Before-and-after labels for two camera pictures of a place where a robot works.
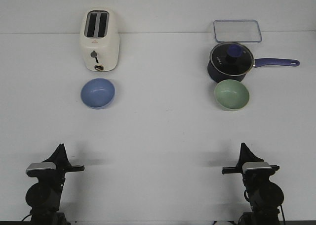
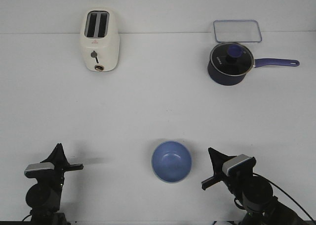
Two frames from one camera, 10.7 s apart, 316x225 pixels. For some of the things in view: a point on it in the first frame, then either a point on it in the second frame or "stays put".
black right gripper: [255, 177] → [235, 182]
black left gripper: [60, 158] stays put
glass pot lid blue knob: [232, 58] stays put
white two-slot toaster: [99, 35] stays put
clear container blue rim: [237, 30] stays put
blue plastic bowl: [98, 93] → [171, 161]
